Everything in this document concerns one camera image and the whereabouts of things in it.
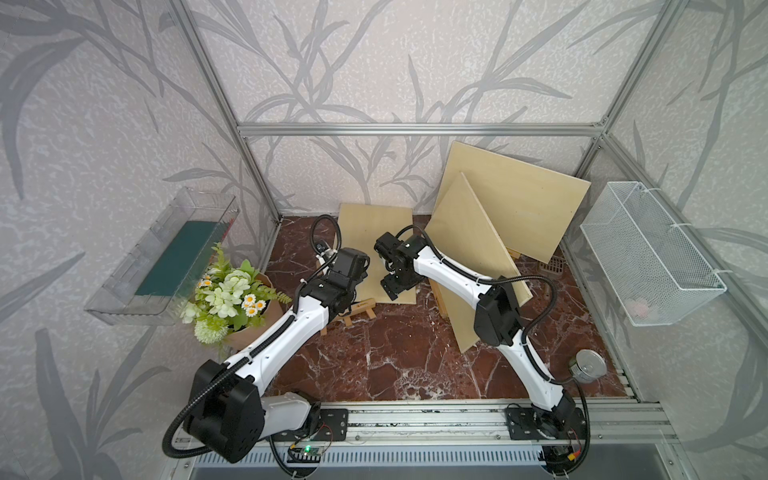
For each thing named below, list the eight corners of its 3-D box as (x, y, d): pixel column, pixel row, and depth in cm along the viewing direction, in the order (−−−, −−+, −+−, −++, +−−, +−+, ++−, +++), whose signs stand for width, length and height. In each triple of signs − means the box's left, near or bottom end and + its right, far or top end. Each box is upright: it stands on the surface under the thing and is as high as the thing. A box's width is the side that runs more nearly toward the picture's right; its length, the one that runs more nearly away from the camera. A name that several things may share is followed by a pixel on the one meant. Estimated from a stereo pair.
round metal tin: (572, 384, 82) (583, 377, 77) (563, 357, 87) (573, 349, 82) (598, 384, 82) (611, 377, 77) (588, 357, 87) (599, 349, 82)
